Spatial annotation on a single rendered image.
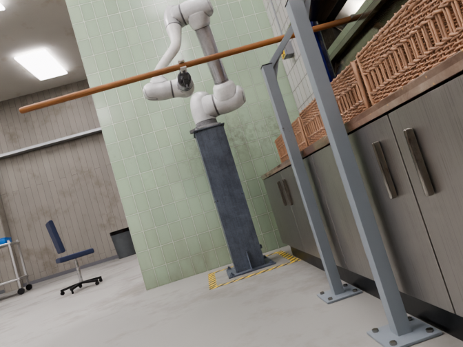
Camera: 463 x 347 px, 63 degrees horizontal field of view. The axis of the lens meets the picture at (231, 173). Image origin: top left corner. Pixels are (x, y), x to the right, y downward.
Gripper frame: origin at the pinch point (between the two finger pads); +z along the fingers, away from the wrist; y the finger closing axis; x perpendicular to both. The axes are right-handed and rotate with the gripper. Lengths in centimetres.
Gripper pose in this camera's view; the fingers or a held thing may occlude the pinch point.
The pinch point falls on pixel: (182, 66)
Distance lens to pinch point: 197.7
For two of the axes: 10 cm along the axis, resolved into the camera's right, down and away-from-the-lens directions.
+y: 2.9, 9.5, -0.7
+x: -9.5, 2.8, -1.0
